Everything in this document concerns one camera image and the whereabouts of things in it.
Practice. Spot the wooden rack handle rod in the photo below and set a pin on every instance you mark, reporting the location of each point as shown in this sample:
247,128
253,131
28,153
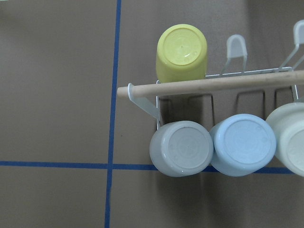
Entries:
214,84

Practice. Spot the blue cup front row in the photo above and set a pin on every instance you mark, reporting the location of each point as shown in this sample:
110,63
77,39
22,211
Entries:
243,144

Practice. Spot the grey plastic cup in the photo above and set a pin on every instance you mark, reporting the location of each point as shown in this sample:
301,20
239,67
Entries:
181,148

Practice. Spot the pale green plastic cup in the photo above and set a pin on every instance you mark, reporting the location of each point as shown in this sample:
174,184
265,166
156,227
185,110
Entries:
287,123

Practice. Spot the white wire cup rack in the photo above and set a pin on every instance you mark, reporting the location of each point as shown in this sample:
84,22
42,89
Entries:
234,66

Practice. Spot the yellow plastic cup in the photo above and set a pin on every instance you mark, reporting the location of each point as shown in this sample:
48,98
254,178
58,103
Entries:
182,54

